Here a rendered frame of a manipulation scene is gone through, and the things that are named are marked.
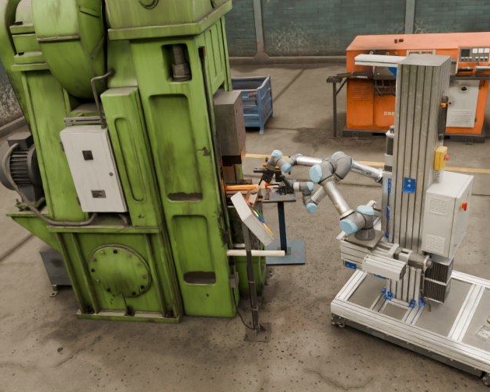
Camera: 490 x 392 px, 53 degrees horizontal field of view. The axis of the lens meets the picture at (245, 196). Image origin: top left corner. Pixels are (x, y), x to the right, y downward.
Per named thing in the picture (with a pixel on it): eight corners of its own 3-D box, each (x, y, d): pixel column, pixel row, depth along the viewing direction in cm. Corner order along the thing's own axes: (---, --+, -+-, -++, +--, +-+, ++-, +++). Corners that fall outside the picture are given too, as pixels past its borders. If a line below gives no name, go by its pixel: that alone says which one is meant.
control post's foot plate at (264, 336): (273, 323, 398) (272, 314, 394) (269, 343, 379) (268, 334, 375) (246, 321, 402) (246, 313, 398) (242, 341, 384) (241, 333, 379)
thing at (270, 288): (288, 267, 460) (288, 266, 460) (281, 309, 410) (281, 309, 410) (247, 266, 468) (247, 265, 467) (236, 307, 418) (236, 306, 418)
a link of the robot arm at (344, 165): (357, 169, 362) (314, 216, 377) (353, 163, 371) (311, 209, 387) (346, 161, 357) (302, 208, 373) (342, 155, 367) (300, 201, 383)
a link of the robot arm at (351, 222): (369, 224, 334) (327, 156, 341) (355, 233, 327) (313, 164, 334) (358, 229, 344) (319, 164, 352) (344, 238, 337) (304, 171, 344)
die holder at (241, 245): (264, 228, 438) (260, 183, 416) (258, 253, 405) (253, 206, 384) (204, 227, 449) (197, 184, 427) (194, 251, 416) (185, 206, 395)
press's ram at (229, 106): (248, 135, 395) (243, 87, 376) (239, 155, 362) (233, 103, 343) (198, 137, 404) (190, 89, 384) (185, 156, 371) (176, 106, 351)
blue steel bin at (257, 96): (274, 116, 829) (271, 74, 795) (263, 133, 763) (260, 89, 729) (208, 116, 863) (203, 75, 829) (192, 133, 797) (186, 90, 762)
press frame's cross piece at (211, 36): (225, 79, 377) (217, 15, 355) (212, 96, 342) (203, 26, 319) (170, 82, 386) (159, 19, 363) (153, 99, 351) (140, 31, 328)
